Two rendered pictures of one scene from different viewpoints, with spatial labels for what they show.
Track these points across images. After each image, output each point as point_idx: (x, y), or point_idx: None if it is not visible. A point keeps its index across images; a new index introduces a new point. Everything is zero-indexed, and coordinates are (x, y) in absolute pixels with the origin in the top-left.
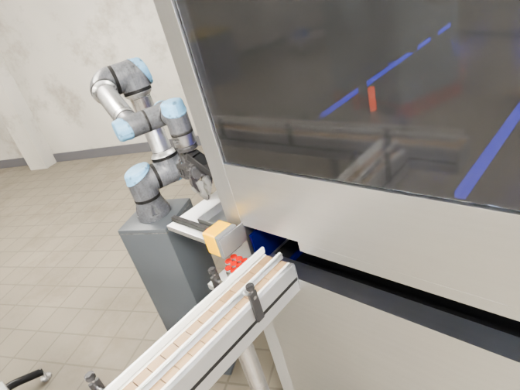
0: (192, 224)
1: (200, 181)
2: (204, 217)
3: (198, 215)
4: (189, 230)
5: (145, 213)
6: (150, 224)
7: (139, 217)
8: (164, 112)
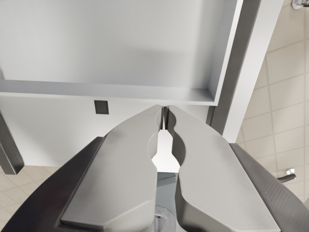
0: (227, 110)
1: (217, 216)
2: (187, 94)
3: (163, 134)
4: (232, 110)
5: (170, 229)
6: (174, 208)
7: (175, 231)
8: None
